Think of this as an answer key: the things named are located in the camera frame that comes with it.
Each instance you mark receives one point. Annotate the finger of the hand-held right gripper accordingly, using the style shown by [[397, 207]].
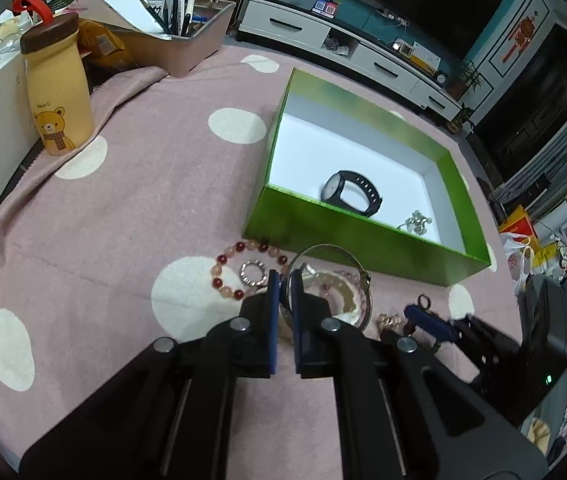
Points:
[[431, 325]]

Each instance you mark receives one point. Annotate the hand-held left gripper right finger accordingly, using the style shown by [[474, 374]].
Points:
[[297, 310]]

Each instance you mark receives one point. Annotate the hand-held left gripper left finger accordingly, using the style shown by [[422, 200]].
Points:
[[273, 310]]

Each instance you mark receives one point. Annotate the rose gold crystal ornament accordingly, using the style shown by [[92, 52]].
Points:
[[388, 321]]

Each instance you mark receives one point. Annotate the silver bangle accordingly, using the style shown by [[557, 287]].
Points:
[[331, 247]]

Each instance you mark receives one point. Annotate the green cardboard box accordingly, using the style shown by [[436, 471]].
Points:
[[323, 230]]

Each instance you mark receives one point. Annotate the black wristwatch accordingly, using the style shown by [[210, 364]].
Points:
[[361, 179]]

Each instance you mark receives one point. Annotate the white plastic bag red print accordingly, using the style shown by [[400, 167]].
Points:
[[516, 260]]

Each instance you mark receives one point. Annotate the yellow cloth bag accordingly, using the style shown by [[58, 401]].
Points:
[[546, 257]]

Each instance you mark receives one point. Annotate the yellow paper bag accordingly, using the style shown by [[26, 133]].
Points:
[[518, 222]]

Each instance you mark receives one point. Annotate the pink dotted tablecloth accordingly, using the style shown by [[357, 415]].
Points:
[[128, 220]]

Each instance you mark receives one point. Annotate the small potted plant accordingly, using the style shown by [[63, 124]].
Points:
[[463, 117]]

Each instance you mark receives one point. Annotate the small alarm clock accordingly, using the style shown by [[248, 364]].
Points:
[[441, 78]]

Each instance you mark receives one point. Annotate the tall potted plant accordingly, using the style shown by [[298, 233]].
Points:
[[468, 77]]

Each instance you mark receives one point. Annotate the yellow and white box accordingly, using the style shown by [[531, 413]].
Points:
[[423, 57]]

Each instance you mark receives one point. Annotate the pink desk organizer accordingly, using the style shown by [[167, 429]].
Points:
[[198, 45]]

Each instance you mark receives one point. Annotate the white television cabinet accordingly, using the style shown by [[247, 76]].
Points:
[[288, 25]]

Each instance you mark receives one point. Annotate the yellow bear bottle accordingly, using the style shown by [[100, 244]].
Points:
[[58, 90]]

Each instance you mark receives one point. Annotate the bunch of pens and pencils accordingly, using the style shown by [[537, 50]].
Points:
[[183, 5]]

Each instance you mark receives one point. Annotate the orange snack packet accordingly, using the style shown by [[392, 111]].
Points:
[[100, 42]]

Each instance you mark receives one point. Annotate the white paper sheet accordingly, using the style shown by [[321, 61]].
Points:
[[123, 2]]

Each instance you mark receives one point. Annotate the red knot wall ornament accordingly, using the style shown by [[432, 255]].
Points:
[[523, 30]]

